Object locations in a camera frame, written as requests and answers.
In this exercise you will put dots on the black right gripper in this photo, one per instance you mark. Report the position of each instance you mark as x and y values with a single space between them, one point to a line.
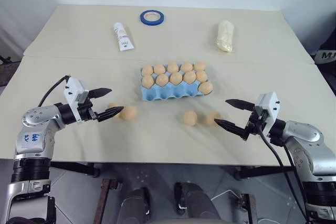
254 124

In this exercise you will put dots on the rusty metal frame post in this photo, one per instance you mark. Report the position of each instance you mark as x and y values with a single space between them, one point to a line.
106 197
249 208

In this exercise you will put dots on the black bag with white letters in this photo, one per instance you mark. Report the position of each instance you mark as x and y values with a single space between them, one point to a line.
326 43

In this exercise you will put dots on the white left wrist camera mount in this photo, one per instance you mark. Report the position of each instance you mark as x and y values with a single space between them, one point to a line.
75 89

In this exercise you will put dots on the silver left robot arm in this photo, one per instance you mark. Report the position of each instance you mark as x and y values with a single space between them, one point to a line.
34 119

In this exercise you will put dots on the blue egg carton with eggs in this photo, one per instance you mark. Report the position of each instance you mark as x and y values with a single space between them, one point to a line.
168 93

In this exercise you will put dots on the dark object beside table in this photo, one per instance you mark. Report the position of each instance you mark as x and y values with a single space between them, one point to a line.
8 72

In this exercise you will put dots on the dark rounded shape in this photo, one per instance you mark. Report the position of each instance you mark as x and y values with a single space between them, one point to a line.
136 205
197 203

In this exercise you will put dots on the blue tape roll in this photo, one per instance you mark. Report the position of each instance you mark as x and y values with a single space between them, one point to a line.
147 21

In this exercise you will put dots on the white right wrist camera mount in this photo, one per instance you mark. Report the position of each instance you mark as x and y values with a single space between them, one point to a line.
269 106

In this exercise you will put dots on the cream roll in plastic wrap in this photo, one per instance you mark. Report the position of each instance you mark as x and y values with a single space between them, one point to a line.
225 36

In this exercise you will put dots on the tan egg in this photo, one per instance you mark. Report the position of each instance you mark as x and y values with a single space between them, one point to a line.
201 76
187 66
212 117
199 66
162 80
190 118
112 106
206 88
173 66
147 81
176 78
147 70
189 77
159 69
129 113

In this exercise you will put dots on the black table leg bar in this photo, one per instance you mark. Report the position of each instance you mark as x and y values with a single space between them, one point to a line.
262 172
73 167

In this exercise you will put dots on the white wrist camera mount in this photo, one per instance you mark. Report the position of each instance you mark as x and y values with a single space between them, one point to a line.
75 89
269 106

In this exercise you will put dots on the white squeeze tube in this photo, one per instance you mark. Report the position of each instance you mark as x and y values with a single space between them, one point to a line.
123 36

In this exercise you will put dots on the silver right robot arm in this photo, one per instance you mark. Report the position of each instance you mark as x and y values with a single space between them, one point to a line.
305 136

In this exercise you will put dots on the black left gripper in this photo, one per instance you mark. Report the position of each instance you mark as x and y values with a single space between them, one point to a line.
84 111

